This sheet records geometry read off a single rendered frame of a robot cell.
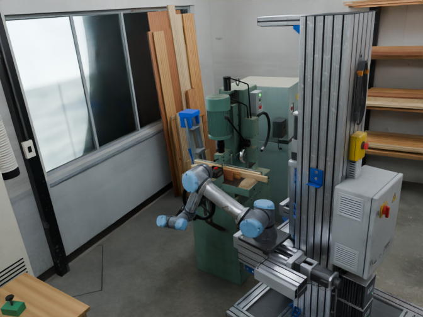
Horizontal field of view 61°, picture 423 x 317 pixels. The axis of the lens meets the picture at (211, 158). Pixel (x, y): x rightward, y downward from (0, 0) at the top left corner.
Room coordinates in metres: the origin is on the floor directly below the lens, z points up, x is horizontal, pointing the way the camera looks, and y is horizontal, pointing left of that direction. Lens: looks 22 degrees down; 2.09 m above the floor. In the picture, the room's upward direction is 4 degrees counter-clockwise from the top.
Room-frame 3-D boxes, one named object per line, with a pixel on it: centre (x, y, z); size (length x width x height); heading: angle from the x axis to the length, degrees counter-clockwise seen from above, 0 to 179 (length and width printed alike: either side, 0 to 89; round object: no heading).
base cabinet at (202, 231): (2.67, -0.15, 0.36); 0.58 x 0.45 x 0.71; 145
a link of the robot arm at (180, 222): (2.00, 0.24, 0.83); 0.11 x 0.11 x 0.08; 58
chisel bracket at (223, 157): (2.58, -0.09, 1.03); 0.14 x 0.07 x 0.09; 145
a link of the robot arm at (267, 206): (1.80, -0.28, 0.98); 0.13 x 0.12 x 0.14; 148
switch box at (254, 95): (2.75, -0.38, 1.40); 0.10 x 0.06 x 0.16; 145
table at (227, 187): (2.47, -0.03, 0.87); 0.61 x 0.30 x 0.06; 55
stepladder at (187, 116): (3.50, 0.14, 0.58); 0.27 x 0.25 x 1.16; 61
